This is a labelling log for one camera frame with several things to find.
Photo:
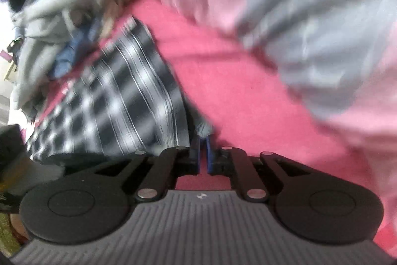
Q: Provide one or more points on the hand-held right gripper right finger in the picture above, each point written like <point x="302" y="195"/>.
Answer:
<point x="211" y="156"/>

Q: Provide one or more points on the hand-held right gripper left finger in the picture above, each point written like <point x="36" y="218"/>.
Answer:
<point x="195" y="156"/>

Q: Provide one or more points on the black and white plaid garment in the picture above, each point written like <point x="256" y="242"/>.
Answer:
<point x="124" y="103"/>

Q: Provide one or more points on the pink floral bed sheet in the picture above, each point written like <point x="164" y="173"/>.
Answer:
<point x="242" y="91"/>

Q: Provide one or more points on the blue cloth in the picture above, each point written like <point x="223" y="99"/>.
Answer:
<point x="74" y="54"/>

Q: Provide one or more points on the grey garment pile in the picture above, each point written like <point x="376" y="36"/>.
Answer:
<point x="46" y="10"/>

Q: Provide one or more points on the pink and grey garment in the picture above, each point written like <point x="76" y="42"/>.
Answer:
<point x="279" y="4"/>

